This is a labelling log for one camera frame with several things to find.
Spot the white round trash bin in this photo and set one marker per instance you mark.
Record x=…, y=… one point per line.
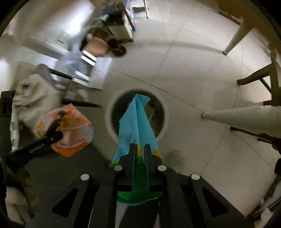
x=156, y=111

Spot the white table leg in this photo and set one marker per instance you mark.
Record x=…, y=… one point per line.
x=253, y=119
x=245, y=27

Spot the beige cloth bag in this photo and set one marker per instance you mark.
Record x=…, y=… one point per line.
x=35, y=95

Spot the blue green rice bag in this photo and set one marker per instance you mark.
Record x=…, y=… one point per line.
x=137, y=140

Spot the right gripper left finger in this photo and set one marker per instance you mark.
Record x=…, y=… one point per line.
x=91, y=202

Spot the orange plastic snack bag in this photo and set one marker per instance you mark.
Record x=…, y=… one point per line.
x=77, y=129

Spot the far white table leg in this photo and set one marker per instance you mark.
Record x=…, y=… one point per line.
x=245, y=27

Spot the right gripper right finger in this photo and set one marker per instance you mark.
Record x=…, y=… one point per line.
x=188, y=201

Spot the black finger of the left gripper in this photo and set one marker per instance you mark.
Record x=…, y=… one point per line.
x=25, y=154

